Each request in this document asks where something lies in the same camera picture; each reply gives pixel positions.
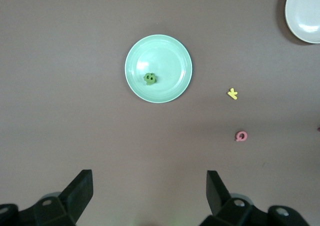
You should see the pink foam letter Q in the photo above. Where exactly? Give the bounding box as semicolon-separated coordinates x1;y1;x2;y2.
234;130;248;142

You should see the brown table cover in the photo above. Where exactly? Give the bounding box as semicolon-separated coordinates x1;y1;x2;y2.
0;0;320;226

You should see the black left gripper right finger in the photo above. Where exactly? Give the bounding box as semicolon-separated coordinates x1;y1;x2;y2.
199;170;310;226

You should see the yellow foam letter K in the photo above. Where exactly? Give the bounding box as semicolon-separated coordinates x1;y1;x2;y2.
227;87;239;101

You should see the green foam letter B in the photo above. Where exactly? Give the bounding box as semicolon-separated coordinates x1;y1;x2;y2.
143;72;158;85

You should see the beige plate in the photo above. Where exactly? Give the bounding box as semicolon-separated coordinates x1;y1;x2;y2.
284;0;320;44

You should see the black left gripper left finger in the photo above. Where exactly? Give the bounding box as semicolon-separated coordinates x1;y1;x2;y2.
0;170;94;226

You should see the green plate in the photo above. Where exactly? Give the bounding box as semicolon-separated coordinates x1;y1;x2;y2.
124;34;194;104

